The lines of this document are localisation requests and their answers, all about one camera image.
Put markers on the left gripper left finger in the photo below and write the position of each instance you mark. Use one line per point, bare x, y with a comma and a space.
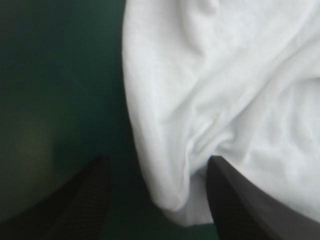
75, 210

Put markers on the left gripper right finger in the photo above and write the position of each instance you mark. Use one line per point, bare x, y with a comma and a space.
240, 207

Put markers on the white T-shirt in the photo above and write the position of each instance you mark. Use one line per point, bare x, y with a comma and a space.
212, 87

